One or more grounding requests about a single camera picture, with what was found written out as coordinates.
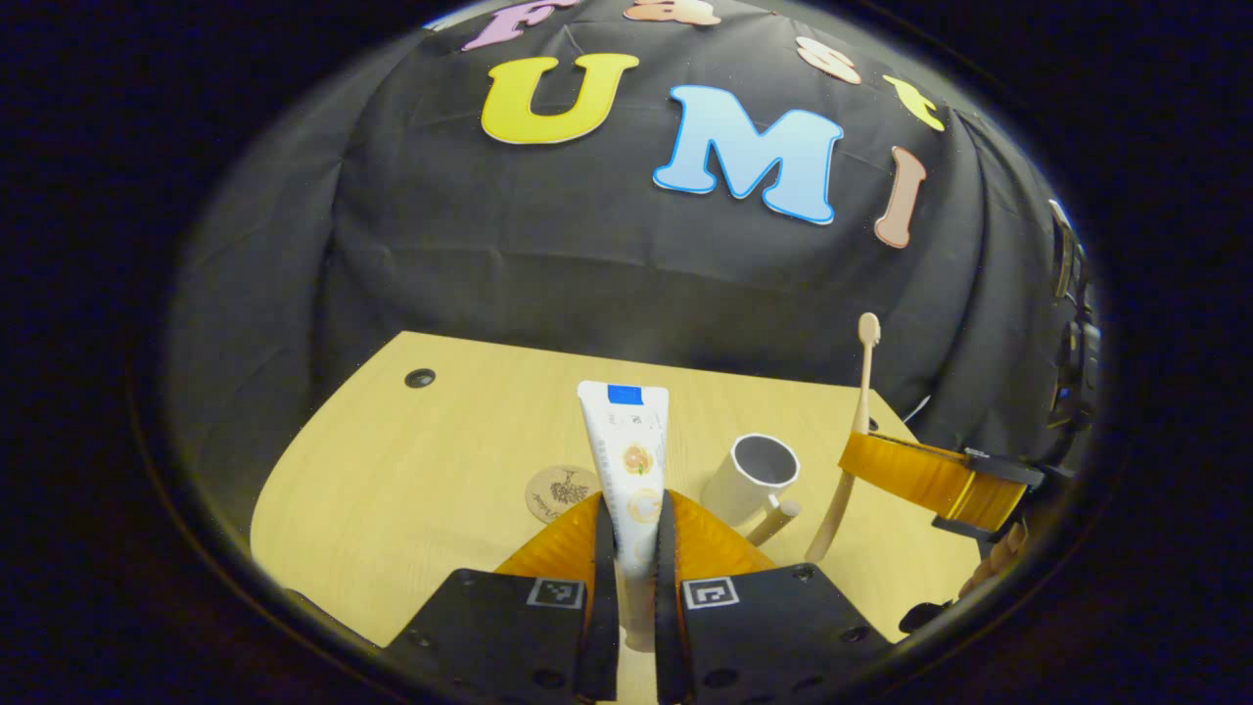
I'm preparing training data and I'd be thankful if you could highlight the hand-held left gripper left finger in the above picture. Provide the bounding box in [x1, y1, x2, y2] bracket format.
[387, 490, 621, 705]

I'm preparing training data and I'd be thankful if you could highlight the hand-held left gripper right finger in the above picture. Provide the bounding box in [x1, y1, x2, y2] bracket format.
[653, 489, 894, 705]

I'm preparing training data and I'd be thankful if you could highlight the wooden toothbrush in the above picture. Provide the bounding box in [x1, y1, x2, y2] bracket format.
[804, 312, 883, 565]

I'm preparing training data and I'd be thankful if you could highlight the round wooden coaster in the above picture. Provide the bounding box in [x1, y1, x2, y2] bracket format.
[525, 464, 601, 526]

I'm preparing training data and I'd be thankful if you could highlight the white cup with wooden handle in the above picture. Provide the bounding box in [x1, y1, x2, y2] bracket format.
[699, 434, 803, 548]

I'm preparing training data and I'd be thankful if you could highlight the white toothpaste tube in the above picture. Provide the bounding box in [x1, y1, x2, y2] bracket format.
[577, 380, 673, 653]

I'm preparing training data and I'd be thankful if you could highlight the black backdrop cloth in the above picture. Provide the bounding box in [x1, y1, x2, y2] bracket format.
[162, 0, 1088, 549]

